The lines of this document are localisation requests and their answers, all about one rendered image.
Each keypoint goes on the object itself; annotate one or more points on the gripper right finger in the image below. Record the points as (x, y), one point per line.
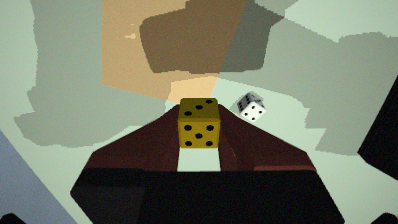
(255, 149)

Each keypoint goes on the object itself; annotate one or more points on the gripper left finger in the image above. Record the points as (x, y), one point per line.
(144, 147)

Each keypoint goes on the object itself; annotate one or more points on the white die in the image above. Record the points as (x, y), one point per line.
(251, 108)

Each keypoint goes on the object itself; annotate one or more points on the tan mat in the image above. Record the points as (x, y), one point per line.
(167, 49)

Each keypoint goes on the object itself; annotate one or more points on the yellow die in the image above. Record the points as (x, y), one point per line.
(198, 123)

